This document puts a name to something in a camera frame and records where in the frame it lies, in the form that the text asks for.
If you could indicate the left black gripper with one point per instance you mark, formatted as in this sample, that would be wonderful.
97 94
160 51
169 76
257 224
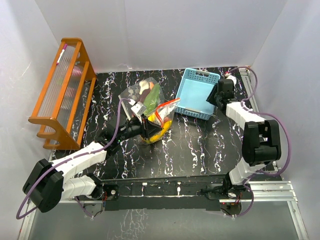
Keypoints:
150 128

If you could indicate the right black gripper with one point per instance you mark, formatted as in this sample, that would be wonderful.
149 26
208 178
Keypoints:
210 98

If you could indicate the yellow fake banana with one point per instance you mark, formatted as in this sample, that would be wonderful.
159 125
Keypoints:
159 135

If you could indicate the clear zip bag red slider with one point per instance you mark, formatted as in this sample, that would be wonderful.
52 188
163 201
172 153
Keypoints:
166 109

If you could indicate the light blue plastic basket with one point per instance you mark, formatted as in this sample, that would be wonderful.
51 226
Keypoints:
194 89

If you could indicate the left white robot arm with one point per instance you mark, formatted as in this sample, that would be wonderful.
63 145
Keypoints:
51 182

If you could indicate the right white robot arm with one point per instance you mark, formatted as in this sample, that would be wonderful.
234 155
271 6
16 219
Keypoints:
261 144

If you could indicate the clear bag with green leaf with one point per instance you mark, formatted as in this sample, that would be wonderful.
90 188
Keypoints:
148 92

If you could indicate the orange wooden rack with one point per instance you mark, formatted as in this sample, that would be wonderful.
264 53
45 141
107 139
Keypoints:
63 105

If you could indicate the pink white marker pen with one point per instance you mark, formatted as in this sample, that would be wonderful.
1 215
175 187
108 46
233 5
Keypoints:
61 53

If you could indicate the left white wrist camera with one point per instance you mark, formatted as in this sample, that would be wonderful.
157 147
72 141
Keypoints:
138 109

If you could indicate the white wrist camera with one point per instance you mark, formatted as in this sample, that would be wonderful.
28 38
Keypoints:
231 77
138 109

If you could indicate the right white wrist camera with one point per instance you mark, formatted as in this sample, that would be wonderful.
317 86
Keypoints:
231 77

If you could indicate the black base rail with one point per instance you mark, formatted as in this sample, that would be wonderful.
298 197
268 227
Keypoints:
206 192

